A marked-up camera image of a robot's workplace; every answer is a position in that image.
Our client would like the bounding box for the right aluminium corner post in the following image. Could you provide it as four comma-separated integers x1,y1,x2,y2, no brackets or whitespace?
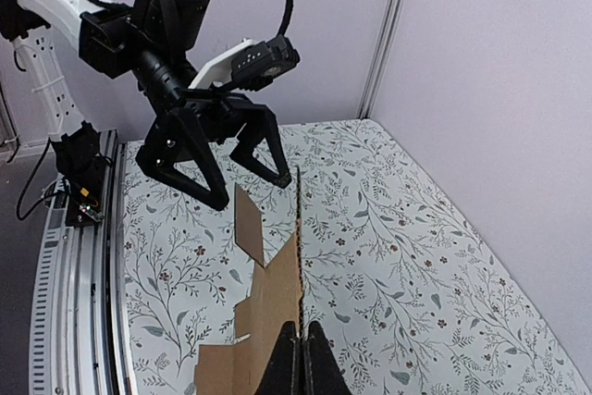
357,0,404,119

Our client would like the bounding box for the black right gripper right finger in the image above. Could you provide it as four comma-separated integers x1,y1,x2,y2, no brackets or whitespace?
303,321,350,395

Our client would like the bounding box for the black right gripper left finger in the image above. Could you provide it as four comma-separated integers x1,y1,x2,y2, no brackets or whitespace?
259,321,302,395

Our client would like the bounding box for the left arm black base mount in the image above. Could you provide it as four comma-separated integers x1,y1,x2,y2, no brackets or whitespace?
43,154,107,228

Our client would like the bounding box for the floral patterned table mat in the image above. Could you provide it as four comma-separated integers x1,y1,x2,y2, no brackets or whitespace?
123,120,588,394

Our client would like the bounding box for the brown cardboard box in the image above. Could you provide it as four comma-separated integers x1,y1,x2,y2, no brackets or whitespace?
194,170,304,394

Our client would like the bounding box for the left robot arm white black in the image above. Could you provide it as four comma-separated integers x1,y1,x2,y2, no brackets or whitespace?
1,0,300,210

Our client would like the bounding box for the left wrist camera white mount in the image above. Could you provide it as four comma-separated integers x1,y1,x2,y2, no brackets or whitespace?
189,35,301,92

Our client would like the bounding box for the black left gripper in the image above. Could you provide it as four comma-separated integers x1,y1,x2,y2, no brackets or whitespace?
133,49,291,210

